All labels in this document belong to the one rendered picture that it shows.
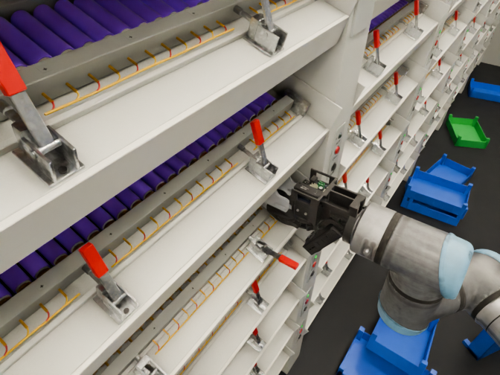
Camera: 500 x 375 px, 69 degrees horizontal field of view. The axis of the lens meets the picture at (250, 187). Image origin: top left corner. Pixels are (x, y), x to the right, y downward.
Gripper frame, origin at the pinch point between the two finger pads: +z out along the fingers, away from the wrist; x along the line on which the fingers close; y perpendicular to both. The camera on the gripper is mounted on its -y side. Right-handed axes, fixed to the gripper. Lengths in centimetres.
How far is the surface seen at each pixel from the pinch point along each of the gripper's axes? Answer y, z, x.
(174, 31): 36.1, -3.2, 18.9
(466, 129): -100, -21, -232
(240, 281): -5.9, -6.8, 16.2
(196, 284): -2.0, -3.1, 22.7
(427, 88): -25, -5, -117
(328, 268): -61, -5, -35
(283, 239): -6.2, -7.6, 3.7
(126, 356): -2.0, -3.1, 36.8
